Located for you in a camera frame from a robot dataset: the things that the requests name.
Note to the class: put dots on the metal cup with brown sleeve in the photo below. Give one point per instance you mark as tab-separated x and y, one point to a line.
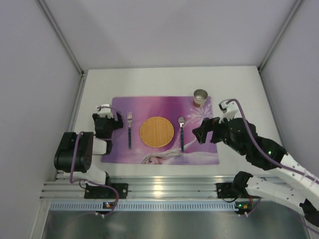
199	97

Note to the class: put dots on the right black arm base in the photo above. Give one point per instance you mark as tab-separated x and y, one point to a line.
225	191

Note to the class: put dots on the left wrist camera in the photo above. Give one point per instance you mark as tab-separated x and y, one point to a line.
104	111

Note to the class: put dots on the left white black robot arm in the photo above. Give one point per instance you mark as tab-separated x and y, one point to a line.
75	151

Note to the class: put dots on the slotted grey cable duct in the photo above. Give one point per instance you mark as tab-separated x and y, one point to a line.
134	206

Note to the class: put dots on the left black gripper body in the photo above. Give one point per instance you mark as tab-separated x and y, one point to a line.
107	123

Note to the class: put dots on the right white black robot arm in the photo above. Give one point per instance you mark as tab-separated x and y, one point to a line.
302	193

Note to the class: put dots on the round wooden plate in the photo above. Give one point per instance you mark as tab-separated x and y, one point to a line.
156	132

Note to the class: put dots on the teal handled spoon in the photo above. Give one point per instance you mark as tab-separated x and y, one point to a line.
181	121

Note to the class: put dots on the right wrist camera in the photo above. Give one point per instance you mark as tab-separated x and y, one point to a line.
229	110

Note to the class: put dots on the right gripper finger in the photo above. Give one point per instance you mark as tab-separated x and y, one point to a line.
206	126
201	139

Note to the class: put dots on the aluminium mounting rail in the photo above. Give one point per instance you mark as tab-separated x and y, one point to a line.
144	188

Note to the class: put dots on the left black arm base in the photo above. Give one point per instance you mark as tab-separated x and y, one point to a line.
98	192

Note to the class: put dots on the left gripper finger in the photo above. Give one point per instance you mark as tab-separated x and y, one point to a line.
118	123
104	135

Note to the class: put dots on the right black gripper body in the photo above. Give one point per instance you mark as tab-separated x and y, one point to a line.
214	131

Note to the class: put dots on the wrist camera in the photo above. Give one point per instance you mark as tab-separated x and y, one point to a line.
104	111
229	110

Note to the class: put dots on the purple printed placemat cloth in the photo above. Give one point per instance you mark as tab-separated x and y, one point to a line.
171	108

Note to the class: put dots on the teal handled fork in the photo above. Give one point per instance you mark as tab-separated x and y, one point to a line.
130	120

